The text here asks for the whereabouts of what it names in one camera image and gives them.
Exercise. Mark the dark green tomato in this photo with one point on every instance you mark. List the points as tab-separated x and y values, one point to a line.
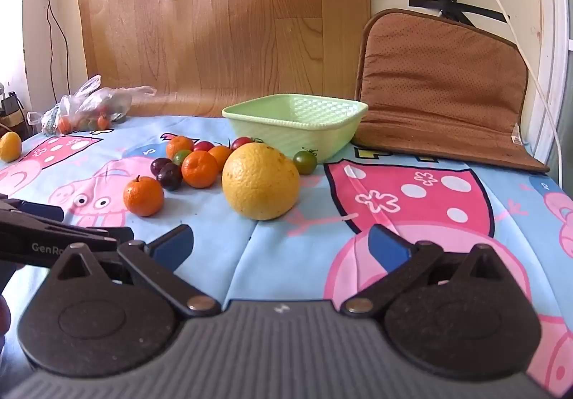
305	163

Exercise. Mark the green cherry tomato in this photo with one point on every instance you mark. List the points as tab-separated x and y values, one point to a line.
181	156

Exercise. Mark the brown seat cushion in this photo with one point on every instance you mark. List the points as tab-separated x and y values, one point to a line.
443	86

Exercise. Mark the green plastic basket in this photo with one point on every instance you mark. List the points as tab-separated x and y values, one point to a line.
309	130

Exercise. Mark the small orange tomato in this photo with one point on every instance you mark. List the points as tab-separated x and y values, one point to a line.
221	156

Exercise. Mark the printed blanket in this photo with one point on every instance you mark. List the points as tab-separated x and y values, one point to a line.
277	247

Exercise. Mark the wood-pattern vinyl sheet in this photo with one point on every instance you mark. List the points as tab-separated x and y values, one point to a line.
224	23

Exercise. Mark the yellow lemon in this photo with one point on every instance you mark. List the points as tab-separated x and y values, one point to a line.
10	147

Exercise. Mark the white framed glass door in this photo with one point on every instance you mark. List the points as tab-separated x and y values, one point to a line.
553	45

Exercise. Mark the person's left hand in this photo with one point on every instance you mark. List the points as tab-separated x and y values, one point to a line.
4	314

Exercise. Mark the dark box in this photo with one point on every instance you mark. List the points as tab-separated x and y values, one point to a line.
11	112

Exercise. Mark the large yellow orange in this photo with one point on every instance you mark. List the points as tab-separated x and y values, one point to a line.
259	182

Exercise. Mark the tangerine with stem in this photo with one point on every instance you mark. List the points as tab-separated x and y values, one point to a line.
143	197

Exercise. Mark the clear plastic bag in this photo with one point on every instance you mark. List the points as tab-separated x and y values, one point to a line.
89	101

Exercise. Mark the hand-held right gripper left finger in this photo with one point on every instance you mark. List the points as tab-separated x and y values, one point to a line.
172	249

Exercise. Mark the small bagged tangerine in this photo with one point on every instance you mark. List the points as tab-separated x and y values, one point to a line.
104	121
64	126

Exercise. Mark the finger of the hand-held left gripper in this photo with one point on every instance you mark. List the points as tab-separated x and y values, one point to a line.
89	232
36	211

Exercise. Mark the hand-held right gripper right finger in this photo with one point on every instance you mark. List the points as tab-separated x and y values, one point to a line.
387	249

